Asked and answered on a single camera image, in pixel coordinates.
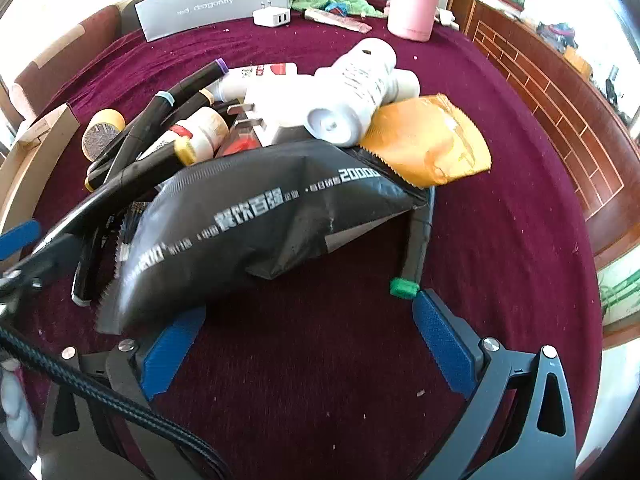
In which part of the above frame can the brown cushioned chair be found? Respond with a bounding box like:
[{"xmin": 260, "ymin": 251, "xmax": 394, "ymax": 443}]
[{"xmin": 10, "ymin": 4, "xmax": 123, "ymax": 116}]

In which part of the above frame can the pink and white tube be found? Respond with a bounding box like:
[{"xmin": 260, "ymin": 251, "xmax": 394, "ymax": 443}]
[{"xmin": 303, "ymin": 8, "xmax": 374, "ymax": 35}]

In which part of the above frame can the white wall plug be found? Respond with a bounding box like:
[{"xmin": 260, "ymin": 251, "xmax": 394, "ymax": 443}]
[{"xmin": 435, "ymin": 7, "xmax": 461, "ymax": 32}]

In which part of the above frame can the yellow cap black marker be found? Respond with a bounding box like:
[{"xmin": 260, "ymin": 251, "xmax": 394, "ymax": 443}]
[{"xmin": 84, "ymin": 137, "xmax": 197, "ymax": 192}]

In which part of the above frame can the white spray bottle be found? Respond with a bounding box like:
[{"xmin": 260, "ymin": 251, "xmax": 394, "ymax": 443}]
[{"xmin": 306, "ymin": 37, "xmax": 398, "ymax": 148}]

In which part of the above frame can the wooden cabinet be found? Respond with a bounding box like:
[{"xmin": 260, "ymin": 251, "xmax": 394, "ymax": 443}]
[{"xmin": 447, "ymin": 0, "xmax": 640, "ymax": 261}]

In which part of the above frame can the green cloth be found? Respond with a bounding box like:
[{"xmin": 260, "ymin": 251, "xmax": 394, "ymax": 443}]
[{"xmin": 291, "ymin": 0, "xmax": 386, "ymax": 17}]

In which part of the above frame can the yellow round tin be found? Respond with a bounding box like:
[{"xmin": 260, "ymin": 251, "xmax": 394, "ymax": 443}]
[{"xmin": 81, "ymin": 108, "xmax": 127, "ymax": 162}]

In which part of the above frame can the black braided cable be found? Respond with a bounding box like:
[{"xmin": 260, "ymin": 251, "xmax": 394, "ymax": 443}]
[{"xmin": 0, "ymin": 320, "xmax": 228, "ymax": 480}]

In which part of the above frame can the blue band black marker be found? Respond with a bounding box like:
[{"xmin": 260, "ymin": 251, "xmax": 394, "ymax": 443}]
[{"xmin": 87, "ymin": 91, "xmax": 177, "ymax": 181}]

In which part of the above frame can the pink water bottle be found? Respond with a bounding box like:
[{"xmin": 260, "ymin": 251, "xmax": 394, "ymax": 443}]
[{"xmin": 386, "ymin": 0, "xmax": 444, "ymax": 43}]

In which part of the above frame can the pale cap black marker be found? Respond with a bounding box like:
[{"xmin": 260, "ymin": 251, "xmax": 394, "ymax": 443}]
[{"xmin": 172, "ymin": 88, "xmax": 217, "ymax": 126}]

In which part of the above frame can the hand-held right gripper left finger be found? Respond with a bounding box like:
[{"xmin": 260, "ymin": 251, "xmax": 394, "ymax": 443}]
[{"xmin": 50, "ymin": 305, "xmax": 208, "ymax": 466}]

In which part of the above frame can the orange foil packet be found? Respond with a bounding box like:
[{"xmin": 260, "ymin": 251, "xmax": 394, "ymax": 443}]
[{"xmin": 357, "ymin": 92, "xmax": 493, "ymax": 189}]

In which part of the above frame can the green cap black marker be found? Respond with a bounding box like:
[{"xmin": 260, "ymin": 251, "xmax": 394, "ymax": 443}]
[{"xmin": 389, "ymin": 187, "xmax": 435, "ymax": 302}]

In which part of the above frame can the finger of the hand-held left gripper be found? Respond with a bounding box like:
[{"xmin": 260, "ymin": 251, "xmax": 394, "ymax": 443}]
[
  {"xmin": 0, "ymin": 219, "xmax": 42, "ymax": 262},
  {"xmin": 0, "ymin": 237, "xmax": 83, "ymax": 311}
]

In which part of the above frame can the black foil snack pouch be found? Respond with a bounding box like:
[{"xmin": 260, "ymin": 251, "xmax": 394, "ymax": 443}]
[{"xmin": 95, "ymin": 139, "xmax": 432, "ymax": 336}]

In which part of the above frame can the person's left hand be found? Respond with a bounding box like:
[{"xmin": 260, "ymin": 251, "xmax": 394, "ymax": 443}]
[{"xmin": 0, "ymin": 357, "xmax": 39, "ymax": 457}]

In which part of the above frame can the burgundy tablecloth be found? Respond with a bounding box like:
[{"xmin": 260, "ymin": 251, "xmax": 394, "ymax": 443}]
[{"xmin": 10, "ymin": 2, "xmax": 603, "ymax": 480}]

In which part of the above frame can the small white medicine bottle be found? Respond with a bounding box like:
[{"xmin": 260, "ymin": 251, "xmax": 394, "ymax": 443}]
[{"xmin": 167, "ymin": 106, "xmax": 232, "ymax": 159}]

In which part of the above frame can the purple cap black marker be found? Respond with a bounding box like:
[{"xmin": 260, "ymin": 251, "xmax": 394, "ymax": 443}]
[{"xmin": 120, "ymin": 59, "xmax": 231, "ymax": 147}]

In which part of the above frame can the white USB charger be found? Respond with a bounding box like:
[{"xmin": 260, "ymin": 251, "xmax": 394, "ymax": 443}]
[{"xmin": 252, "ymin": 6, "xmax": 292, "ymax": 29}]

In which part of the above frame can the grey shoe box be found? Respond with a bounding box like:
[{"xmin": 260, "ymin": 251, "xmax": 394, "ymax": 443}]
[{"xmin": 134, "ymin": 0, "xmax": 297, "ymax": 43}]

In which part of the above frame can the red and white tube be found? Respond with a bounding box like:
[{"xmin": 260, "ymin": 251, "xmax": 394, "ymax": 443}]
[{"xmin": 215, "ymin": 61, "xmax": 299, "ymax": 104}]

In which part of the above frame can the black pen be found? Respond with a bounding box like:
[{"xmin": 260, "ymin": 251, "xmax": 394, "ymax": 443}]
[{"xmin": 71, "ymin": 227, "xmax": 103, "ymax": 307}]

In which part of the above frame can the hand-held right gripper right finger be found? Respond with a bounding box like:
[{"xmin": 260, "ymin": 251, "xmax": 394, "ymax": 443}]
[{"xmin": 412, "ymin": 287, "xmax": 577, "ymax": 480}]

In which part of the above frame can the cardboard box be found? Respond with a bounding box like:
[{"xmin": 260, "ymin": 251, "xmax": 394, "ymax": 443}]
[{"xmin": 0, "ymin": 102, "xmax": 81, "ymax": 241}]

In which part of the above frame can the thick black marker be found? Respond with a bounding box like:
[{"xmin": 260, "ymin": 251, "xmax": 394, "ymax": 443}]
[{"xmin": 35, "ymin": 162, "xmax": 173, "ymax": 256}]

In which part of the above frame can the white power adapter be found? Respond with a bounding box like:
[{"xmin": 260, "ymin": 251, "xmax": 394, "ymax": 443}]
[{"xmin": 227, "ymin": 77, "xmax": 323, "ymax": 147}]

